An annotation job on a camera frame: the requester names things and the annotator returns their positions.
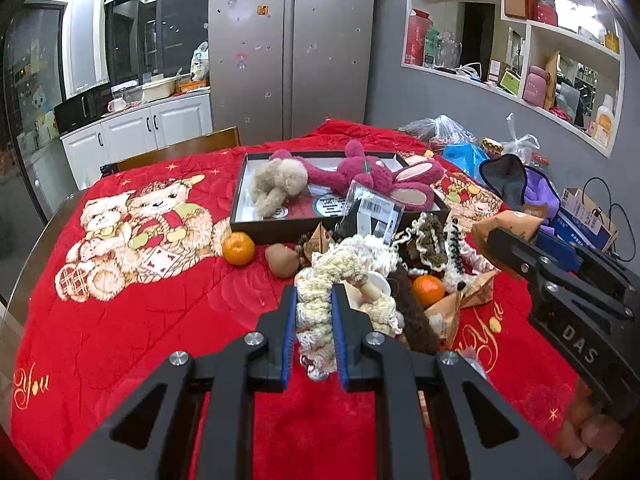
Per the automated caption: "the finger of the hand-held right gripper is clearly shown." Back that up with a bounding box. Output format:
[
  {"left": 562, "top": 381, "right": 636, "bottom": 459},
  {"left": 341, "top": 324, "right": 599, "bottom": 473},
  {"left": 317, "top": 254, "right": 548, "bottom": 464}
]
[
  {"left": 486, "top": 226, "right": 632, "bottom": 321},
  {"left": 536, "top": 232, "right": 640, "bottom": 302}
]

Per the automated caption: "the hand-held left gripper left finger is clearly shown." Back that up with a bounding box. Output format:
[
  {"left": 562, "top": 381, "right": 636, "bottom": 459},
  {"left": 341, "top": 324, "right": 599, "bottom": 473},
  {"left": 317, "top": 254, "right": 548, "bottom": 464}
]
[{"left": 52, "top": 285, "right": 301, "bottom": 480}]

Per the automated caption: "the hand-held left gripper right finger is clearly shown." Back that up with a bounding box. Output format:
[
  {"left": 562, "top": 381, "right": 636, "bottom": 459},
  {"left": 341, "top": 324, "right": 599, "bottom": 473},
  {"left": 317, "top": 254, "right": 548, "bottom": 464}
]
[{"left": 330, "top": 282, "right": 576, "bottom": 480}]

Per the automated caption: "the triangular brown paper packet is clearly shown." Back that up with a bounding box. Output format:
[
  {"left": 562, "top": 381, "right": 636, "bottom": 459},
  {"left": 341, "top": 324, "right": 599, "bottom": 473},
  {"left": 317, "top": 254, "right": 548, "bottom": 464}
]
[
  {"left": 425, "top": 290, "right": 463, "bottom": 351},
  {"left": 472, "top": 210, "right": 543, "bottom": 247},
  {"left": 457, "top": 270, "right": 501, "bottom": 308},
  {"left": 303, "top": 223, "right": 336, "bottom": 256}
]

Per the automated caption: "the cream knitted scrunchie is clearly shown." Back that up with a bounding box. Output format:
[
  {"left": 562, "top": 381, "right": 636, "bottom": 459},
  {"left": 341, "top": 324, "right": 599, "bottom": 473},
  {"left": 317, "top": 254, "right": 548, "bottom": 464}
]
[{"left": 295, "top": 252, "right": 358, "bottom": 382}]

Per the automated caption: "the black cardboard box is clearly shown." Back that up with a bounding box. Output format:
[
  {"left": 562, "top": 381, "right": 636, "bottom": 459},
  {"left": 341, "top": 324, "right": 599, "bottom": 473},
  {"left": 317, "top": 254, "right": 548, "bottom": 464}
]
[{"left": 229, "top": 151, "right": 451, "bottom": 245}]

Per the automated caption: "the person's right hand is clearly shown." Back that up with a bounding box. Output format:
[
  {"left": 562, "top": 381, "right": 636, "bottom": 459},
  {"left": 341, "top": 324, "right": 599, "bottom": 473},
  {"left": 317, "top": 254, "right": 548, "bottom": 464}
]
[{"left": 562, "top": 380, "right": 628, "bottom": 461}]

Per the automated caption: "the white and blue carton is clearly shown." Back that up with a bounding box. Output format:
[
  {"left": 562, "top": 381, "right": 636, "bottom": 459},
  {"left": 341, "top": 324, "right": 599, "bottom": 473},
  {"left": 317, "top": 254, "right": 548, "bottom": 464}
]
[{"left": 552, "top": 187, "right": 618, "bottom": 253}]

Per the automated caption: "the white fuzzy black-trimmed scrunchie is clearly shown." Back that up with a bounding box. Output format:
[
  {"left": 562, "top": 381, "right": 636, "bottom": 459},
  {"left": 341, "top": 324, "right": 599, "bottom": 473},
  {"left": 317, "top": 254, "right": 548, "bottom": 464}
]
[{"left": 442, "top": 217, "right": 496, "bottom": 291}]

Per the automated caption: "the purple cloth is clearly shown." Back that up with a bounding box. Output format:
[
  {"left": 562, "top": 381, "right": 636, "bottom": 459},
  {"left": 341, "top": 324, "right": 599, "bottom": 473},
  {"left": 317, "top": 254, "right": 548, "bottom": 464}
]
[{"left": 520, "top": 165, "right": 563, "bottom": 226}]

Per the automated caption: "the dark grey cloth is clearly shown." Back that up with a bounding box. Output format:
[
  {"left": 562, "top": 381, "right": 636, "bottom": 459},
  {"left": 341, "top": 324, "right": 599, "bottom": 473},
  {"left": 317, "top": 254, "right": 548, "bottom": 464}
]
[{"left": 479, "top": 154, "right": 531, "bottom": 211}]

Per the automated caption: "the brown furry toy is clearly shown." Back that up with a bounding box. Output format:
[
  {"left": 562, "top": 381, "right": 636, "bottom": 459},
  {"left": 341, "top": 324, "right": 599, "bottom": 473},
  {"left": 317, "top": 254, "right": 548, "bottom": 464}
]
[{"left": 390, "top": 267, "right": 441, "bottom": 356}]

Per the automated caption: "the brown pear-shaped fruit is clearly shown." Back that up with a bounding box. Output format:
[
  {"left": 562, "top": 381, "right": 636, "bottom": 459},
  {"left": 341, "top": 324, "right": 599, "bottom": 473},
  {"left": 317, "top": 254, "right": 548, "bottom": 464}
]
[{"left": 265, "top": 243, "right": 297, "bottom": 279}]

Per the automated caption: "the frilly cream and brown scrunchie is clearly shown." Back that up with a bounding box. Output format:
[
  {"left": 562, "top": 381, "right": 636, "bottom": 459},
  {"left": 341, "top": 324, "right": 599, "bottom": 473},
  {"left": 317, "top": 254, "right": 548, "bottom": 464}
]
[{"left": 392, "top": 212, "right": 451, "bottom": 271}]

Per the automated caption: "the tangerine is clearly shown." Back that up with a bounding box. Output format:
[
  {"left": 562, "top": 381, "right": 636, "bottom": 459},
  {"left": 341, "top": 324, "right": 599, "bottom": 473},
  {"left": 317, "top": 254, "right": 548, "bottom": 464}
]
[
  {"left": 222, "top": 231, "right": 256, "bottom": 266},
  {"left": 412, "top": 274, "right": 446, "bottom": 308}
]

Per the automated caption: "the blue packet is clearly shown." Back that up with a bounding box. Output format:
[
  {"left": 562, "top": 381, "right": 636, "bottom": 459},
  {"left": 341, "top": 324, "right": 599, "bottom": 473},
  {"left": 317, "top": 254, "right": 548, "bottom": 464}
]
[{"left": 442, "top": 142, "right": 488, "bottom": 178}]

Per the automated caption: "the black packet with barcode label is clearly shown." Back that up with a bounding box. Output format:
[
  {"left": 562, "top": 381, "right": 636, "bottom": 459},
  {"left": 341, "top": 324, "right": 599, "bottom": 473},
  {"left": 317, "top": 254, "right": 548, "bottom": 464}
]
[{"left": 334, "top": 180, "right": 405, "bottom": 241}]

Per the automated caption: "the orange lotion bottle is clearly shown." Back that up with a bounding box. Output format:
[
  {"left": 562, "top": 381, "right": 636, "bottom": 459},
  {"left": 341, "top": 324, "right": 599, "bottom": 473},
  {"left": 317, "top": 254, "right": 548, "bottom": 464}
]
[{"left": 593, "top": 95, "right": 616, "bottom": 146}]

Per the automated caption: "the clear plastic bag with food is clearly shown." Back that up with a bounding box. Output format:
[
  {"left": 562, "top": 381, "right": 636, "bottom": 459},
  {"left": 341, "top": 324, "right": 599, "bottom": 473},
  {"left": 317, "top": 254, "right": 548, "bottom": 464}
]
[{"left": 400, "top": 115, "right": 478, "bottom": 153}]

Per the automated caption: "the red printed bear blanket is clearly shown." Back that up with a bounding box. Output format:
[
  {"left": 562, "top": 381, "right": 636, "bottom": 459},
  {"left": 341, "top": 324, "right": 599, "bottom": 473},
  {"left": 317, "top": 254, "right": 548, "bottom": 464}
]
[{"left": 10, "top": 119, "right": 601, "bottom": 480}]

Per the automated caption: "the beige plush toy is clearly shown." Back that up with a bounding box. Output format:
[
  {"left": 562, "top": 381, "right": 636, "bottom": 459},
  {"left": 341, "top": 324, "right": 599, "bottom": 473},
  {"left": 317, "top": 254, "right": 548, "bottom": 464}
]
[{"left": 250, "top": 157, "right": 309, "bottom": 219}]

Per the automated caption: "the pink pouch bag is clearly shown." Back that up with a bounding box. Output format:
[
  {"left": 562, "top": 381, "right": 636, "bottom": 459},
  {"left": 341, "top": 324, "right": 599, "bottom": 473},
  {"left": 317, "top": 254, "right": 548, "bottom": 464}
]
[{"left": 522, "top": 65, "right": 551, "bottom": 108}]

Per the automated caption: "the pink plush bunny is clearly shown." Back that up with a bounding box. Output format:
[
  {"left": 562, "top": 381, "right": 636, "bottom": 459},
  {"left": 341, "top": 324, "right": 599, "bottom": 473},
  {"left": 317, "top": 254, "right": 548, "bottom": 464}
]
[{"left": 270, "top": 140, "right": 446, "bottom": 212}]

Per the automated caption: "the brown paper bag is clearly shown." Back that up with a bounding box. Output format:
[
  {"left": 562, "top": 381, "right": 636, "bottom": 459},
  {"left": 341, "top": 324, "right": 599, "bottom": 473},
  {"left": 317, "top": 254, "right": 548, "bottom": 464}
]
[{"left": 545, "top": 50, "right": 562, "bottom": 108}]

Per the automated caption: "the clear glassware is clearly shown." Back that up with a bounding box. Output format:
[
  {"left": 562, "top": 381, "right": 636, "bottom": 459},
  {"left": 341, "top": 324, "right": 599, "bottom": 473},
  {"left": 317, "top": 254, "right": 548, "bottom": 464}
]
[{"left": 437, "top": 30, "right": 463, "bottom": 68}]

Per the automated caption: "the green carton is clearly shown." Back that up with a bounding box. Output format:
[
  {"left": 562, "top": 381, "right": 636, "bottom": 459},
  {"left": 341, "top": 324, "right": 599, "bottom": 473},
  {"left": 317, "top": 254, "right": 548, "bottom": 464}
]
[{"left": 424, "top": 27, "right": 441, "bottom": 68}]

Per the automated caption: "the red gift box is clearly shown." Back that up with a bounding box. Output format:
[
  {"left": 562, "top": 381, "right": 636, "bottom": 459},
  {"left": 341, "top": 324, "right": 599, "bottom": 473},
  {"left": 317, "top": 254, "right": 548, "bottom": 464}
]
[{"left": 404, "top": 9, "right": 433, "bottom": 66}]

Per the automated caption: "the white kitchen base cabinet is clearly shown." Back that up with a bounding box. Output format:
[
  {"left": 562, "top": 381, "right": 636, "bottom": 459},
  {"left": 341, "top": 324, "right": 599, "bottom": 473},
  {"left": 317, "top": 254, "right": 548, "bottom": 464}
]
[{"left": 60, "top": 91, "right": 215, "bottom": 191}]

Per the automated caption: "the brown cardboard box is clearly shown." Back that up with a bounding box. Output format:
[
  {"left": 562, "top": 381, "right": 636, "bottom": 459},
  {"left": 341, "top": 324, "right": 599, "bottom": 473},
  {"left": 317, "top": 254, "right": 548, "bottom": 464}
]
[{"left": 502, "top": 0, "right": 543, "bottom": 23}]

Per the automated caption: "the orange food tray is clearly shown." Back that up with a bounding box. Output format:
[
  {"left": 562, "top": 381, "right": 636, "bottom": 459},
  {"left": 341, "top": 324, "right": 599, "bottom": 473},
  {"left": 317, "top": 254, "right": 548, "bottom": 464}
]
[{"left": 175, "top": 77, "right": 210, "bottom": 95}]

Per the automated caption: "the silver double-door refrigerator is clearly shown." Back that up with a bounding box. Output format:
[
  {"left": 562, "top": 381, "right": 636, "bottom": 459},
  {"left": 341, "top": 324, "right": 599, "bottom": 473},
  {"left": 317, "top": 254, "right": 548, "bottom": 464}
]
[{"left": 207, "top": 0, "right": 376, "bottom": 147}]

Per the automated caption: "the beige basin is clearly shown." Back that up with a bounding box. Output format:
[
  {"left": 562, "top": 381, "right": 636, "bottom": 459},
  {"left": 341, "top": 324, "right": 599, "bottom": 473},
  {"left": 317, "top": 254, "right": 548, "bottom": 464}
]
[{"left": 142, "top": 77, "right": 177, "bottom": 103}]

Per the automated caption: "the white printed plastic bag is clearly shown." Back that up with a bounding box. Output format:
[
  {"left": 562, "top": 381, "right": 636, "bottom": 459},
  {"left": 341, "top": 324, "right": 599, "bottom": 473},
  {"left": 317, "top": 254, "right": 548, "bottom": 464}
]
[{"left": 190, "top": 41, "right": 210, "bottom": 82}]

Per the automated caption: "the black microwave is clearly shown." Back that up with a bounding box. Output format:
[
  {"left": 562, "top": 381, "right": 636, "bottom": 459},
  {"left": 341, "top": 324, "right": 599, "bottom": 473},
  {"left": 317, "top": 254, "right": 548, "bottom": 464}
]
[{"left": 53, "top": 91, "right": 112, "bottom": 136}]

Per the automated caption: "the glass sliding door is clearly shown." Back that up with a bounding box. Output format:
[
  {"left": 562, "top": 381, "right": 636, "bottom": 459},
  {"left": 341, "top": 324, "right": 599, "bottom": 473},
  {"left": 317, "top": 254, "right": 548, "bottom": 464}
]
[{"left": 5, "top": 2, "right": 68, "bottom": 211}]

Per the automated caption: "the black cable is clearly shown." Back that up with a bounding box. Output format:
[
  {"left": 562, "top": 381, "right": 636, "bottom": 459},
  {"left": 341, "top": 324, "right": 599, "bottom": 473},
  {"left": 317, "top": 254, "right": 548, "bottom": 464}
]
[{"left": 582, "top": 177, "right": 636, "bottom": 261}]

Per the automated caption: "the wooden bead bracelet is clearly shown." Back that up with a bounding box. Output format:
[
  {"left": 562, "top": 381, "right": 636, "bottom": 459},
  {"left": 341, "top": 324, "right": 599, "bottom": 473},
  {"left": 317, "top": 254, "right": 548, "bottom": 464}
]
[{"left": 292, "top": 232, "right": 313, "bottom": 268}]

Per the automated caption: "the white cable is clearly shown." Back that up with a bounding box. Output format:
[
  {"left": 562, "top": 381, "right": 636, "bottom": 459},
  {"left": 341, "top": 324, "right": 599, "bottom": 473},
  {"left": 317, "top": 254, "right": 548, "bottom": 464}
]
[{"left": 452, "top": 62, "right": 488, "bottom": 82}]

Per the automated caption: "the white wall shelf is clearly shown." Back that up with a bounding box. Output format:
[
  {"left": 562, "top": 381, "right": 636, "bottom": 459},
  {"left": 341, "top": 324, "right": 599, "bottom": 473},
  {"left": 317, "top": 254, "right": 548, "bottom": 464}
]
[{"left": 401, "top": 0, "right": 626, "bottom": 158}]

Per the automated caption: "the glass-door wall cabinet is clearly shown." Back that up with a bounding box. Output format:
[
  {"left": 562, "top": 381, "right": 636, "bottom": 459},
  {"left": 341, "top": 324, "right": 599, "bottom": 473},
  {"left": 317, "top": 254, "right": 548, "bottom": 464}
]
[{"left": 104, "top": 0, "right": 211, "bottom": 87}]

